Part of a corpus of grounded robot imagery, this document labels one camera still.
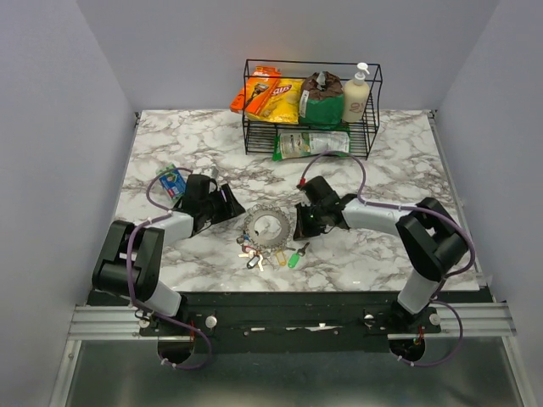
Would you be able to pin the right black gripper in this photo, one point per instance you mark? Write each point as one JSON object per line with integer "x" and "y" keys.
{"x": 302, "y": 230}

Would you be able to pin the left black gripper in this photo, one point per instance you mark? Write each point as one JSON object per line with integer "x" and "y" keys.
{"x": 231, "y": 209}

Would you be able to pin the metal toothed key ring disc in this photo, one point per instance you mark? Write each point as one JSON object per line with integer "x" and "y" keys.
{"x": 267, "y": 227}

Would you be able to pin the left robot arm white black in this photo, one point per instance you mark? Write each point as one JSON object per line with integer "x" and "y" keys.
{"x": 128, "y": 265}

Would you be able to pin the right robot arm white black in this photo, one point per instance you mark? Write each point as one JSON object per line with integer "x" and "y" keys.
{"x": 433, "y": 241}

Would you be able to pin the key with green tag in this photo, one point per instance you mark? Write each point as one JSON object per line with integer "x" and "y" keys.
{"x": 297, "y": 255}

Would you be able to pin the green blue sponge pack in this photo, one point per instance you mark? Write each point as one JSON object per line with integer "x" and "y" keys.
{"x": 172, "y": 181}

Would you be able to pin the green white snack bag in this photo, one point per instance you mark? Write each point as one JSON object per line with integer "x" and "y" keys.
{"x": 300, "y": 144}

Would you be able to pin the orange razor box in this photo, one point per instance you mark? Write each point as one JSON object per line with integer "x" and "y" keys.
{"x": 258, "y": 87}

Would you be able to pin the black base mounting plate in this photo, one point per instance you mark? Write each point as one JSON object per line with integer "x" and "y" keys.
{"x": 199, "y": 310}

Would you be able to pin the brown green coffee bag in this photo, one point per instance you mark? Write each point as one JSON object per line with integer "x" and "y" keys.
{"x": 322, "y": 100}

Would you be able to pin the yellow chips bag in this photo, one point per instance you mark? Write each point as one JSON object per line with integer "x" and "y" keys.
{"x": 282, "y": 106}

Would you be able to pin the cream lotion pump bottle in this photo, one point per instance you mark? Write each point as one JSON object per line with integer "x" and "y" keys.
{"x": 356, "y": 94}

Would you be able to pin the black wire shelf rack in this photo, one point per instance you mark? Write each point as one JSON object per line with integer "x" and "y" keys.
{"x": 259, "y": 136}

